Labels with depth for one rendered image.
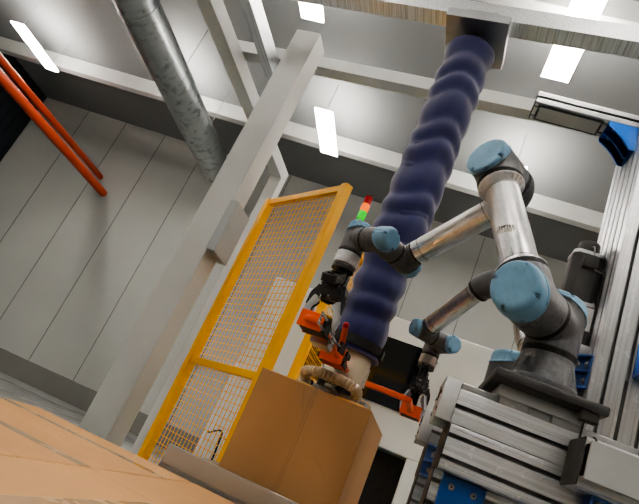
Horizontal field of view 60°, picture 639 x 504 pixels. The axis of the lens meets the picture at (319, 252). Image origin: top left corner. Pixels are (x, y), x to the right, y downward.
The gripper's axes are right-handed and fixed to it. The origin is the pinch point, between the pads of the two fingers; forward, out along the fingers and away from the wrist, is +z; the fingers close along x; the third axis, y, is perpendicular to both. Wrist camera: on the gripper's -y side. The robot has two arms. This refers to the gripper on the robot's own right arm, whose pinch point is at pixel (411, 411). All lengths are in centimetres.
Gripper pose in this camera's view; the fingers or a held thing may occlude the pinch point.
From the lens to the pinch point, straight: 244.3
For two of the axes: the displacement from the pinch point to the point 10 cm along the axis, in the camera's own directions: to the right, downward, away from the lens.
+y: -1.8, -4.3, -8.9
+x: 9.1, 2.8, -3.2
